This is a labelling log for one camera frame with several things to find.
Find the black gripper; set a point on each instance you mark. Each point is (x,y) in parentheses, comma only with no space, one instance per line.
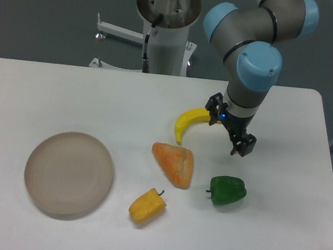
(243,143)

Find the green bell pepper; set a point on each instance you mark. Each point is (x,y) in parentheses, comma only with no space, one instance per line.
(226,190)

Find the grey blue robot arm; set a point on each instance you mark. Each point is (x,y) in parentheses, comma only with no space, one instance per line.
(243,40)

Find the yellow bell pepper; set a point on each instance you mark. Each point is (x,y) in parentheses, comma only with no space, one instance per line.
(147,206)

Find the yellow banana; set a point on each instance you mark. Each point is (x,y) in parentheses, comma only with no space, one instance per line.
(188,118)

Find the orange bread wedge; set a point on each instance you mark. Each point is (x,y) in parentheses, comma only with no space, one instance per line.
(176,162)

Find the beige round plate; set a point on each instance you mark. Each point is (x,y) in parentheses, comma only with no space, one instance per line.
(68,175)

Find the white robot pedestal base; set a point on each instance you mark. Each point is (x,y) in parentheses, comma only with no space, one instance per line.
(166,25)

